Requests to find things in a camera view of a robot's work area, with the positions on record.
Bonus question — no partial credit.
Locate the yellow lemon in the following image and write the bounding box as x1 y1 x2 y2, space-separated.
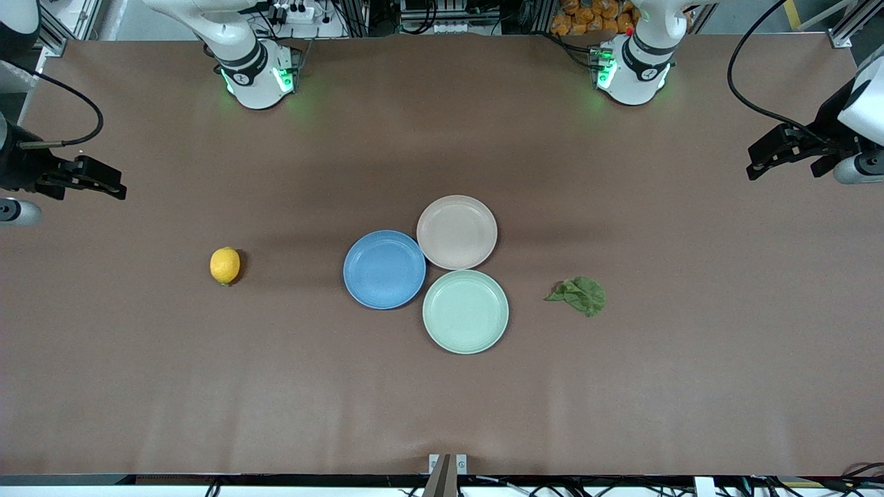
210 246 241 286

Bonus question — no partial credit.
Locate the pink plate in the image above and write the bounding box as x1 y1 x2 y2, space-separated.
416 195 498 271

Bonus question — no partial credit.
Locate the light green plate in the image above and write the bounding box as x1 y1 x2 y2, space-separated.
422 269 510 355

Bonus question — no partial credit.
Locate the brown table mat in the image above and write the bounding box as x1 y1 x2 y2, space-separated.
0 31 884 478

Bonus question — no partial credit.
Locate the blue plate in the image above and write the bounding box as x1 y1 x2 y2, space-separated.
343 230 427 310

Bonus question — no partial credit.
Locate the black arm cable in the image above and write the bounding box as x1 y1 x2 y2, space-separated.
727 0 829 144
0 59 105 150

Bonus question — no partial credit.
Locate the green lettuce leaf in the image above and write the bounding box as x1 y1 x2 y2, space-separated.
544 276 607 318

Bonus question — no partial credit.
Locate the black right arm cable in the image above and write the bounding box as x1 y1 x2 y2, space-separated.
0 59 105 150

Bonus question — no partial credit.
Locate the black base cable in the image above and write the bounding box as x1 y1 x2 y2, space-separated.
539 30 596 68

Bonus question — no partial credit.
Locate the bag of oranges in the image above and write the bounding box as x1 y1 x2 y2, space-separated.
550 0 640 37

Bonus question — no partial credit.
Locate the metal camera bracket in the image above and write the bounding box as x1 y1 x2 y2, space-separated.
423 454 469 497

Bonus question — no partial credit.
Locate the white power strip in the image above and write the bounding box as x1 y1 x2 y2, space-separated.
266 0 316 26

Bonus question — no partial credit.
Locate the aluminium frame profile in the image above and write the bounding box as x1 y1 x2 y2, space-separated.
38 6 70 57
827 0 884 49

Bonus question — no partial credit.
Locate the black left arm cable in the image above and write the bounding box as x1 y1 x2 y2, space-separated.
727 0 829 144

